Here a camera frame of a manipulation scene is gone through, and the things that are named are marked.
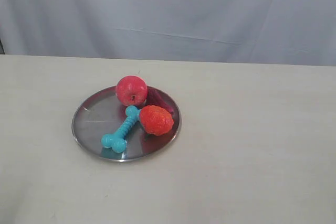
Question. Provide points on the teal toy bone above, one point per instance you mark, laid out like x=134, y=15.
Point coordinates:
x=116, y=141

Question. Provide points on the white backdrop cloth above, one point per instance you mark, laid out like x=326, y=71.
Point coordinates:
x=298, y=32

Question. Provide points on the round stainless steel plate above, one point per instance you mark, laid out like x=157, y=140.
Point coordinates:
x=102, y=113

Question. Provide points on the orange-red toy strawberry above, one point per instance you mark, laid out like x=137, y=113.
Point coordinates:
x=156, y=120

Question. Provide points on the red apple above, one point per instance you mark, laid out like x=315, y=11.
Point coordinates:
x=131, y=90

